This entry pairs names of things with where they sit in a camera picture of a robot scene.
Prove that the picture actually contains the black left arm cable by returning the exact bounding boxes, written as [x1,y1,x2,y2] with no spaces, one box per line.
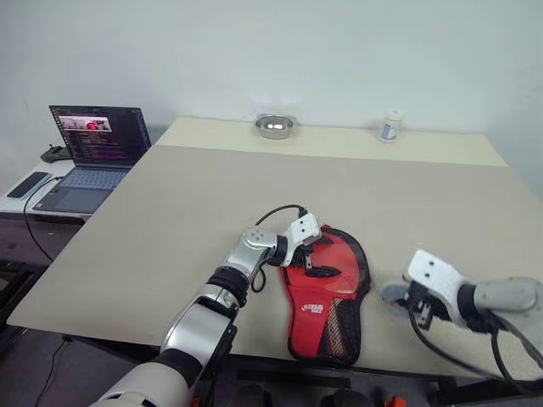
[249,204,309,293]

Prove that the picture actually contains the dark handheld controller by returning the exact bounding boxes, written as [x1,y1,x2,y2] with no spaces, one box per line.
[40,142,73,164]

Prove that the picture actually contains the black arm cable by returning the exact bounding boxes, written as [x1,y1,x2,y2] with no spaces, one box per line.
[409,309,543,391]
[249,204,309,293]

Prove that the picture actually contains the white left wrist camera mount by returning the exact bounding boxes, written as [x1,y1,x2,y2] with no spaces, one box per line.
[282,213,322,268]

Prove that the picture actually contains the black smartphone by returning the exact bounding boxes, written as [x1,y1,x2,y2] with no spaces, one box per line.
[6,170,48,199]

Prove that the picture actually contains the black laptop cable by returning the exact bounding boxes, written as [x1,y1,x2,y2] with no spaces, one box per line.
[23,176,64,263]

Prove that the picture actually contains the open grey laptop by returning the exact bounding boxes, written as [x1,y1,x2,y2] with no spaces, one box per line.
[32,104,153,215]

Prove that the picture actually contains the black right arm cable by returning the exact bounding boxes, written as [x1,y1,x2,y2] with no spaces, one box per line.
[409,309,543,391]

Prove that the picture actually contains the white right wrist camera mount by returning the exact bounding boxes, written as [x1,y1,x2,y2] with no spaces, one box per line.
[401,248,464,326]

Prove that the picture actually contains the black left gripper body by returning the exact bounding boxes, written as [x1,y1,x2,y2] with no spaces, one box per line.
[295,241,320,275]

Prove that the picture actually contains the black floor cable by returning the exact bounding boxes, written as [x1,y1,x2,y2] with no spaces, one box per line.
[49,337,72,407]

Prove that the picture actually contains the white side desk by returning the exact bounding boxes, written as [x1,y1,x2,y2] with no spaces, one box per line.
[0,159,101,266]

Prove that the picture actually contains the white bottle with blue label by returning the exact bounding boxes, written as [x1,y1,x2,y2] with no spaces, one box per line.
[379,109,404,144]

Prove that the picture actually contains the red and black paddle case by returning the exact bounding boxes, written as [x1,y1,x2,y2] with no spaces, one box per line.
[277,226,372,365]

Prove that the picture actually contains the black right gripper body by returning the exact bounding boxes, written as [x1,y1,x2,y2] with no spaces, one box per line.
[406,282,451,331]

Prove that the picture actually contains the round metal bowl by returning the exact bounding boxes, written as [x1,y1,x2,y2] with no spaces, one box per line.
[254,113,300,140]

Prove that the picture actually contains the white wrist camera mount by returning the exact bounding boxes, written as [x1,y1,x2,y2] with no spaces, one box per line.
[282,213,322,268]
[401,248,464,326]

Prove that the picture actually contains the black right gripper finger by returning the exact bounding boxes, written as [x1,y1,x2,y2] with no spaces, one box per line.
[381,282,411,303]
[388,299,413,320]

